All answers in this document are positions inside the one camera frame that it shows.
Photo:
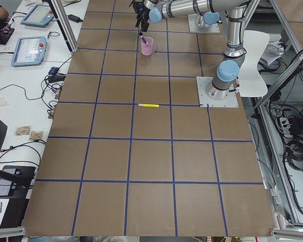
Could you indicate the pink mesh cup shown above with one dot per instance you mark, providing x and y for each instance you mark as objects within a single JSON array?
[{"x": 147, "y": 49}]

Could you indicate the yellow marker pen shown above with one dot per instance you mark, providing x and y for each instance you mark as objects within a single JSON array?
[{"x": 149, "y": 105}]

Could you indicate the blue teach pendant far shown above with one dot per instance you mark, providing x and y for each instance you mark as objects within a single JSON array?
[{"x": 39, "y": 16}]

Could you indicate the purple marker pen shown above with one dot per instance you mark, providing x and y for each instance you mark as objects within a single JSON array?
[{"x": 144, "y": 41}]

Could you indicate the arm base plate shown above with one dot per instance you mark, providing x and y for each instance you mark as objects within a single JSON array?
[
  {"x": 209, "y": 97},
  {"x": 206, "y": 23}
]

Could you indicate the blue teach pendant near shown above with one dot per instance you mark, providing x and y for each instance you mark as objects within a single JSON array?
[{"x": 29, "y": 51}]

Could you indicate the white chair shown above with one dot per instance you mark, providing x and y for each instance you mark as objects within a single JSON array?
[{"x": 251, "y": 83}]

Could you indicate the blue teach pendant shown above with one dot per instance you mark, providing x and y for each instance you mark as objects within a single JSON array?
[
  {"x": 39, "y": 16},
  {"x": 29, "y": 51}
]

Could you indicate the black power adapter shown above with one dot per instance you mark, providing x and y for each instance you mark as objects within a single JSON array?
[{"x": 74, "y": 18}]

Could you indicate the black monitor stand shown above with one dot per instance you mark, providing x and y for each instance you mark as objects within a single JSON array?
[{"x": 15, "y": 181}]

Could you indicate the aluminium frame post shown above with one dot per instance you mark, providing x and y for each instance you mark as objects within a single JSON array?
[{"x": 63, "y": 22}]

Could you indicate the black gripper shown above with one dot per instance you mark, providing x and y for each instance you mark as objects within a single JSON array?
[{"x": 144, "y": 15}]

